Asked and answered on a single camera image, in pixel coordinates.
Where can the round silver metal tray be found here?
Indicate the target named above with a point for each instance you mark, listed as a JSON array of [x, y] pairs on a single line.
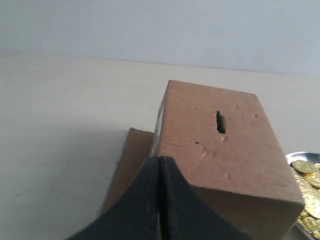
[[303, 160]]

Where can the brown cardboard slotted box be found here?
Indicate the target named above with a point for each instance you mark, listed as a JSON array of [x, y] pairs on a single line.
[[226, 149]]

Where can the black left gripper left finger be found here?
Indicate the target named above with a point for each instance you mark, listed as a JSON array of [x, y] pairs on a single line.
[[134, 216]]

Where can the pile of gold coins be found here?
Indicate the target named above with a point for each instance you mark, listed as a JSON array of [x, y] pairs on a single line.
[[310, 190]]

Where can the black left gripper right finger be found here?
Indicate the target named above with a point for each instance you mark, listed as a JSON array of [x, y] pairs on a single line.
[[183, 215]]

